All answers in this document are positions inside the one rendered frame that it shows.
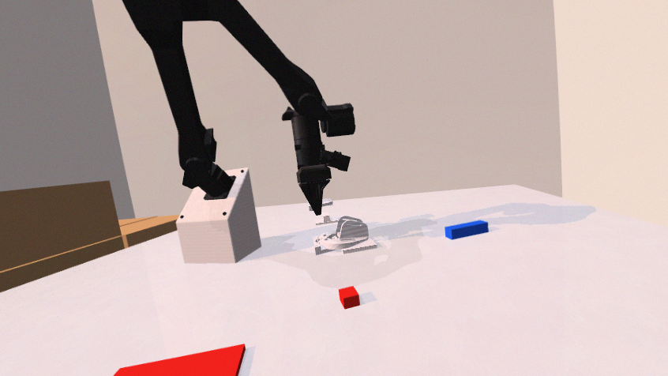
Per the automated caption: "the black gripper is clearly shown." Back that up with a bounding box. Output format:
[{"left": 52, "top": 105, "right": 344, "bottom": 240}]
[{"left": 294, "top": 137, "right": 332, "bottom": 216}]

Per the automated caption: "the red cube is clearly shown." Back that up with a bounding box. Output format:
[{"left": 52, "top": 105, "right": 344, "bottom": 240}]
[{"left": 339, "top": 286, "right": 360, "bottom": 309}]

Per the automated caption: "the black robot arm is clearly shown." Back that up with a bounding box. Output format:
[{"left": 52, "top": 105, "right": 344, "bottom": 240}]
[{"left": 122, "top": 0, "right": 355, "bottom": 201}]

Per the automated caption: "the blue rectangular block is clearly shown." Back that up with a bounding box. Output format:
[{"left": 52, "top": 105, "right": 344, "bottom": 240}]
[{"left": 445, "top": 220, "right": 489, "bottom": 240}]

